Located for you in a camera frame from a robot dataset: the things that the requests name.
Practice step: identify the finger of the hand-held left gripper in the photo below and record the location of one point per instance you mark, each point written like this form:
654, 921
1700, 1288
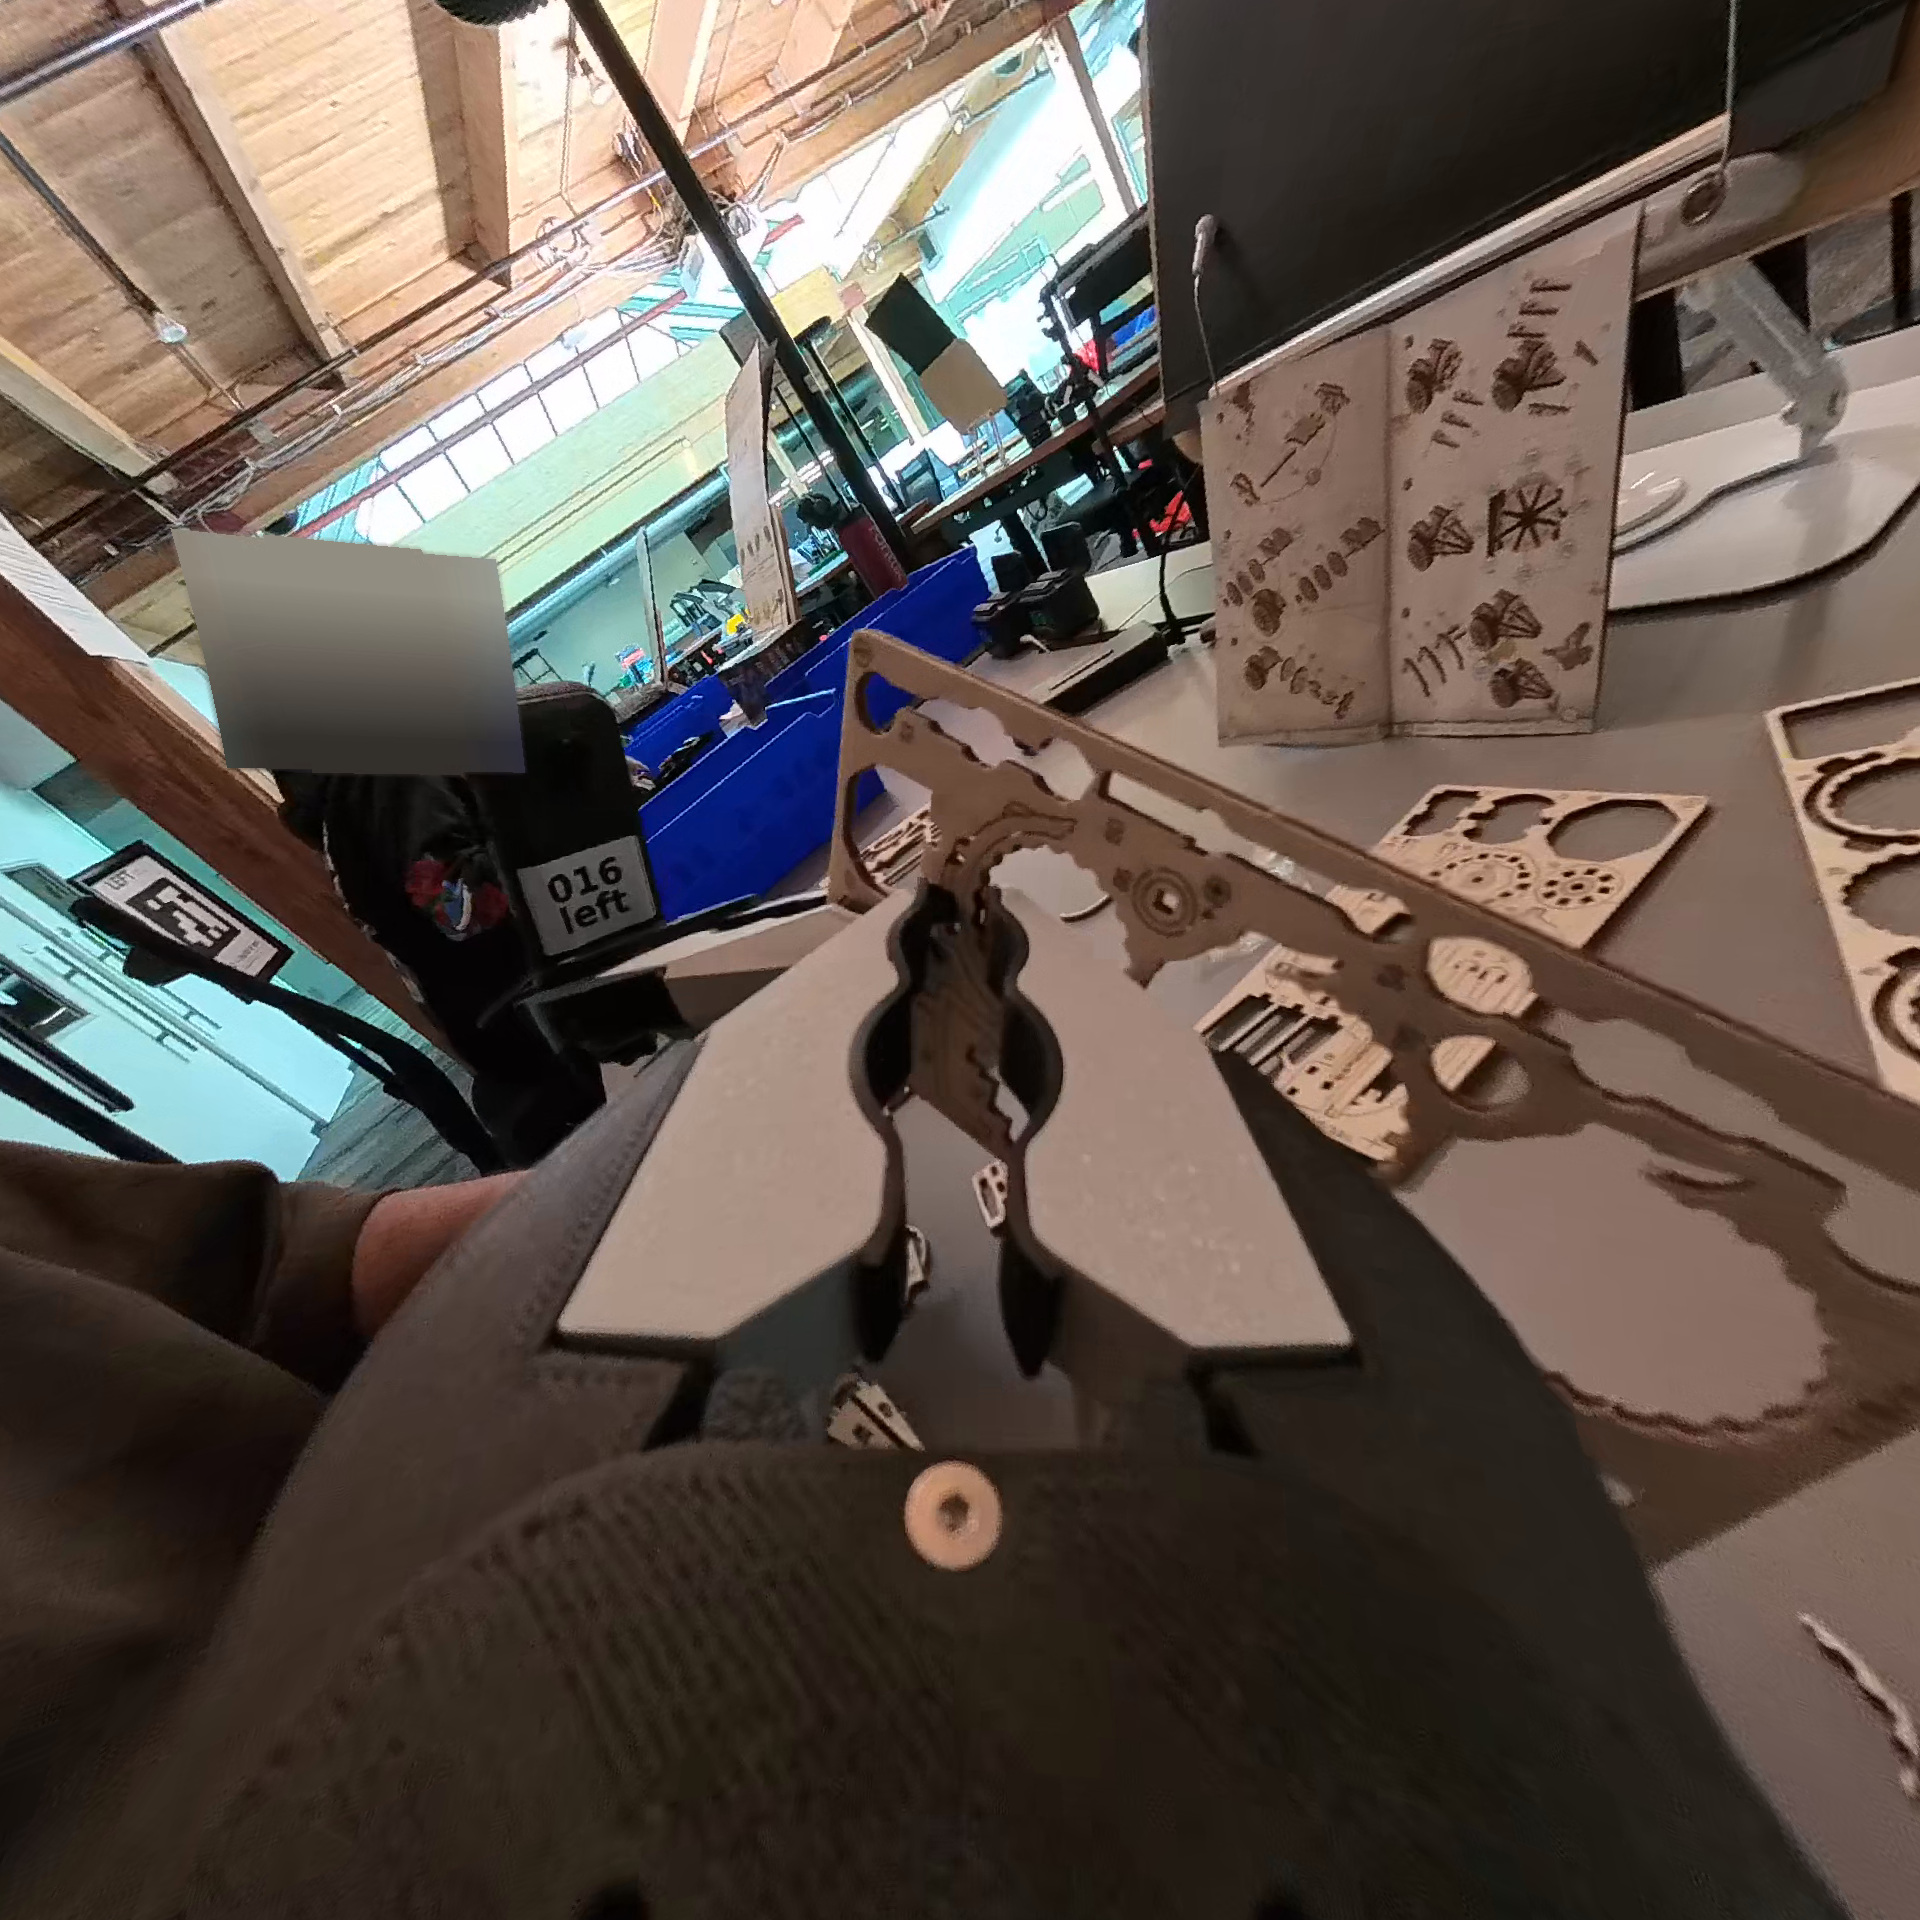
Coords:
751, 975

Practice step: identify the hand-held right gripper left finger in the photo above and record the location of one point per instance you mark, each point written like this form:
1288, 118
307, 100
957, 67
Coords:
722, 1200

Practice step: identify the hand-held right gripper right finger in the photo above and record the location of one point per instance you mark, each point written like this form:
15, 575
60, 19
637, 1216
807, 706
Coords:
1184, 1200

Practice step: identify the wooden sheet with scalloped cutouts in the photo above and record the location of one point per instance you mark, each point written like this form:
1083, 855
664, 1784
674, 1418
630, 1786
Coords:
1200, 886

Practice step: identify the person's left forearm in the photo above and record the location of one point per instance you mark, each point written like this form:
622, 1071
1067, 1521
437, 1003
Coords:
435, 1243

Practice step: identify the grey desk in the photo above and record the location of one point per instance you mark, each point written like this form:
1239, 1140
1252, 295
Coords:
1724, 674

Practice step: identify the large blue bin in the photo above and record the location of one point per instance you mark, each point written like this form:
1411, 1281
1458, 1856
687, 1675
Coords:
751, 810

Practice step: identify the small gridded wooden piece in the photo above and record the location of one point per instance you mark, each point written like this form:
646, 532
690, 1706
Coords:
990, 1193

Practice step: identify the maroon bottle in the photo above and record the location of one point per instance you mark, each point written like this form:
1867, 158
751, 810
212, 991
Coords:
878, 546

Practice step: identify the black battery charger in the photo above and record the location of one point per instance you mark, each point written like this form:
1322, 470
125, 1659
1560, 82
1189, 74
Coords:
1069, 600
1008, 628

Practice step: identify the black power strip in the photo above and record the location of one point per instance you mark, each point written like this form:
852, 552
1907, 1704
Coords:
1110, 668

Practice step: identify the wooden sheet with gear parts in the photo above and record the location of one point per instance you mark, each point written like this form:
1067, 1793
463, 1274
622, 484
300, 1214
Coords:
1576, 886

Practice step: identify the black light stand pole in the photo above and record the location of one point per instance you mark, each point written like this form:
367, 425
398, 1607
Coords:
675, 164

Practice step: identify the person's brown trousers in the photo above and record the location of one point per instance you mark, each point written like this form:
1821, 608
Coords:
119, 1424

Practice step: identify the instruction booklet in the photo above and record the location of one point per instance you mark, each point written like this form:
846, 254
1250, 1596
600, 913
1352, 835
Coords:
1426, 600

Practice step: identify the wooden sheet with round holes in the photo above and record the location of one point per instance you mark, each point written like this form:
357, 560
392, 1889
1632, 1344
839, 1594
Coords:
1794, 780

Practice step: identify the thin metal rod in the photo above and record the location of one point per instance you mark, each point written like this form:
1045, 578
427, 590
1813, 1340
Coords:
1205, 241

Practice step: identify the wooden scrap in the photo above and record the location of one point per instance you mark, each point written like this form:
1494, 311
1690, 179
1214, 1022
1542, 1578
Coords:
1869, 1687

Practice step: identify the grey monitor stand base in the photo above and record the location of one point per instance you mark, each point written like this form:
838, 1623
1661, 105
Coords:
1799, 511

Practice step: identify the black panel with tan back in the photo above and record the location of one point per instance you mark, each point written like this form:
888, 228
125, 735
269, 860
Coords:
1426, 148

